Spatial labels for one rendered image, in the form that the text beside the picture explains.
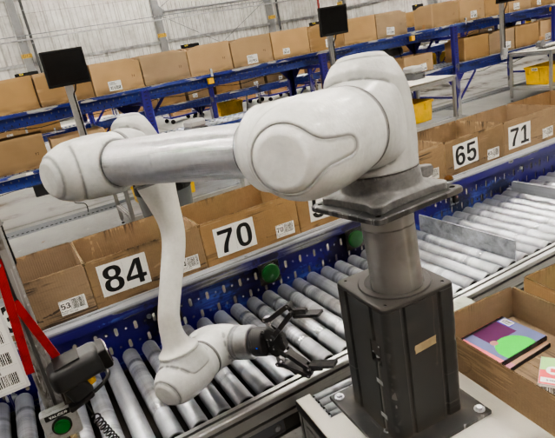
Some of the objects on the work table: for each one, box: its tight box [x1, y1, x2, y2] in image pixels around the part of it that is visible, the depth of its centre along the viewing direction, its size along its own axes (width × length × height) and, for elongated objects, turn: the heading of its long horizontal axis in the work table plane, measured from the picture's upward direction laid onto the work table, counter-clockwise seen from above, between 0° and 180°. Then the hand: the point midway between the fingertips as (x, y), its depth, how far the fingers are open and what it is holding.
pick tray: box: [454, 287, 555, 438], centre depth 120 cm, size 28×38×10 cm
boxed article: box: [538, 356, 555, 402], centre depth 113 cm, size 6×10×5 cm, turn 177°
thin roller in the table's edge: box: [313, 377, 353, 402], centre depth 132 cm, size 2×28×2 cm, turn 142°
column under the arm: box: [330, 267, 492, 438], centre depth 112 cm, size 26×26×33 cm
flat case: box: [460, 316, 547, 366], centre depth 130 cm, size 14×19×2 cm
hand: (324, 338), depth 123 cm, fingers open, 13 cm apart
